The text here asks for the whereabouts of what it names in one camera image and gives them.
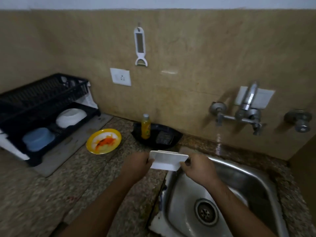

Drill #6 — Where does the grey drying mat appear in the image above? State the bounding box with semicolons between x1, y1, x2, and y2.
32;113;113;178

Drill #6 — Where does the white wall socket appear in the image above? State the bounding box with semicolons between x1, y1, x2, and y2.
110;68;132;87

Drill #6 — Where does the black round tray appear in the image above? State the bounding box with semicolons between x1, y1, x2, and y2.
131;122;183;150

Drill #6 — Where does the black dish rack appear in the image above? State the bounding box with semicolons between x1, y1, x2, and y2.
0;73;101;167

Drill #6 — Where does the white hanging peeler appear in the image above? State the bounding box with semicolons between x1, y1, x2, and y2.
134;27;148;67

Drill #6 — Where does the yellow dirty plate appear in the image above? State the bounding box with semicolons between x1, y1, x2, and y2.
86;128;122;155

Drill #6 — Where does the chrome wall faucet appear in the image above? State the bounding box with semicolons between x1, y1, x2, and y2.
209;82;267;136

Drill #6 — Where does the white drip tray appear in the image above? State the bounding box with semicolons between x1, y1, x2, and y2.
0;129;30;161

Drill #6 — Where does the dark scrubbing sponge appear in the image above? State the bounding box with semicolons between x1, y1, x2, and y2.
156;131;174;145

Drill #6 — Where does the person's right hand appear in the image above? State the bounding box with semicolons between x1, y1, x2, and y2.
180;153;219;187

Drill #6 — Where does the person's left hand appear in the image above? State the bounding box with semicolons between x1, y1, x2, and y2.
120;152;155;182

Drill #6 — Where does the blue bowl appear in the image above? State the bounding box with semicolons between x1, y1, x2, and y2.
22;127;55;152

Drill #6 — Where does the person's left forearm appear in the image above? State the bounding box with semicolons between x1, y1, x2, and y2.
56;170;146;237

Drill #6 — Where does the stainless steel sink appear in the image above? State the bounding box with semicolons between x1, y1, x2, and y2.
149;153;289;237

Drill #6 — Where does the white rectangular dish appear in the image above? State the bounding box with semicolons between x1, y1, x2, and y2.
149;150;189;172

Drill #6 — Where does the white bowl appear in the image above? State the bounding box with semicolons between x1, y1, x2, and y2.
56;108;87;129

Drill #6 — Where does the yellow dish soap bottle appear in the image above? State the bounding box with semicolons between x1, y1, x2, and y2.
141;114;151;140

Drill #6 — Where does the white plastic bag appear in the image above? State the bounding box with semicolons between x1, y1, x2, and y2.
79;82;99;109

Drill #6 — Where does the sink drain strainer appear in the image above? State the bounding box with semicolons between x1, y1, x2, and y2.
194;198;219;226

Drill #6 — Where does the person's right forearm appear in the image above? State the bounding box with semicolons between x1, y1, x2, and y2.
204;179;277;237

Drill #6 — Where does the white wall plate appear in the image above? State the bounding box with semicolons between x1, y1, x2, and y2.
234;86;276;109

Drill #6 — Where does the chrome wall valve knob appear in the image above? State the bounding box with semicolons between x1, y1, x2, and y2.
284;109;313;133

